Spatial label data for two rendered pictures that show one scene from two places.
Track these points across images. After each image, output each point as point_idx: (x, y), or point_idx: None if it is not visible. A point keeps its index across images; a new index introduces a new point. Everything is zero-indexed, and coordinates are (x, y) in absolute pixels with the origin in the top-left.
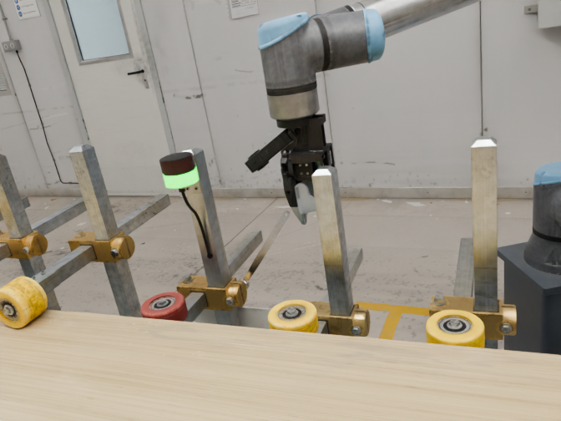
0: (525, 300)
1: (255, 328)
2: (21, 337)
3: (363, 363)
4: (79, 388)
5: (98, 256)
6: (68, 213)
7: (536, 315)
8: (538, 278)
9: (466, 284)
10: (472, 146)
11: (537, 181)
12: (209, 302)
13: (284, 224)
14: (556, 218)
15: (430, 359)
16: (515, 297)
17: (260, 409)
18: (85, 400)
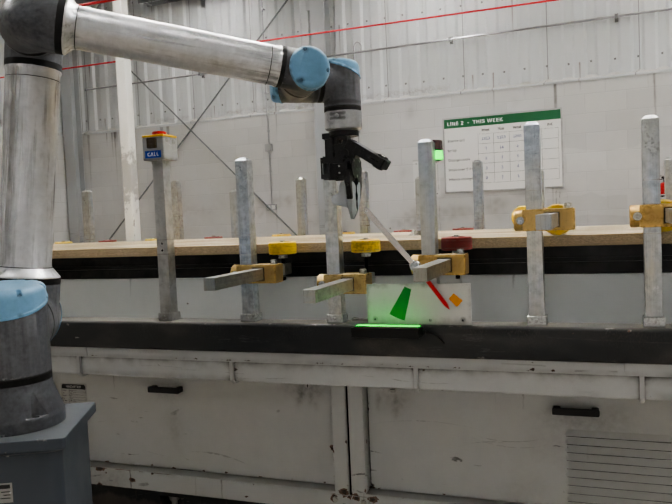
0: (80, 464)
1: (386, 240)
2: (545, 234)
3: None
4: (471, 235)
5: None
6: (671, 213)
7: (87, 462)
8: (83, 408)
9: (246, 270)
10: (251, 160)
11: (44, 298)
12: None
13: (369, 218)
14: (51, 334)
15: (301, 242)
16: (74, 485)
17: (377, 238)
18: (463, 235)
